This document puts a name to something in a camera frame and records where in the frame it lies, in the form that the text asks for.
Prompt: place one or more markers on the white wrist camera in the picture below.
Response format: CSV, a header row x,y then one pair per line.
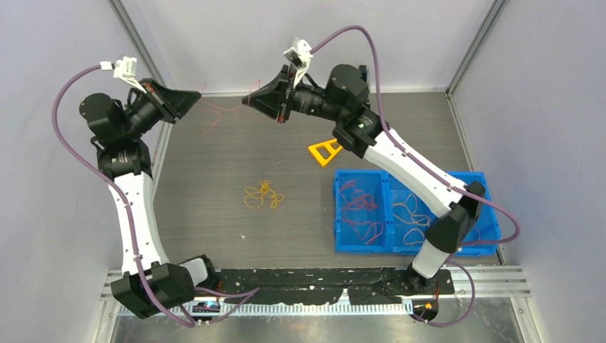
x,y
124,69
299,54

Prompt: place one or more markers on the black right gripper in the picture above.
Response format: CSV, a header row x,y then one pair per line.
x,y
271,97

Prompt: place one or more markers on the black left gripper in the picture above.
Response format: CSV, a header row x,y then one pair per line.
x,y
172,104

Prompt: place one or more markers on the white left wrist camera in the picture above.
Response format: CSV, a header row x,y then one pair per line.
x,y
124,69

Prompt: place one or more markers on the blue three-compartment bin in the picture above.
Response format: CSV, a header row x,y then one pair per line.
x,y
377,214

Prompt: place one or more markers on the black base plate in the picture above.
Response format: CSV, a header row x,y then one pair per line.
x,y
376,285

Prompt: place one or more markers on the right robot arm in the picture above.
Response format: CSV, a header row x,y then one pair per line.
x,y
345,101

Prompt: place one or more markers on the black wedge stand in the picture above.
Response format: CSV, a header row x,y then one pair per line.
x,y
364,80

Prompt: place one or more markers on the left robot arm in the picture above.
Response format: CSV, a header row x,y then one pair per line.
x,y
150,283

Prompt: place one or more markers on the yellow triangular plastic frame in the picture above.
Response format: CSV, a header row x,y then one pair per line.
x,y
325,151

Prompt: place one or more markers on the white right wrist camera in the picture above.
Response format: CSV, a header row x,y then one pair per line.
x,y
299,54

